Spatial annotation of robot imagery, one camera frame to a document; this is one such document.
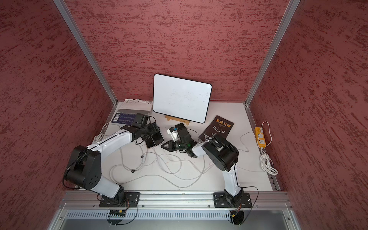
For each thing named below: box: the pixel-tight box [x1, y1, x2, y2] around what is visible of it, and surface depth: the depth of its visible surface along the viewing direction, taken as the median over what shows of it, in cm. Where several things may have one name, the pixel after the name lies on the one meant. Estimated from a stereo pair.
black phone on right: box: [174, 122, 191, 138], surface depth 81 cm
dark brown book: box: [198, 115, 235, 142], surface depth 104 cm
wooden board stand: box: [164, 115, 190, 126], surface depth 106 cm
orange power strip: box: [254, 126, 267, 149], surface depth 97 cm
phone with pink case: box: [145, 136, 156, 149], surface depth 92 cm
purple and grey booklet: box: [111, 98, 153, 125], surface depth 113 cm
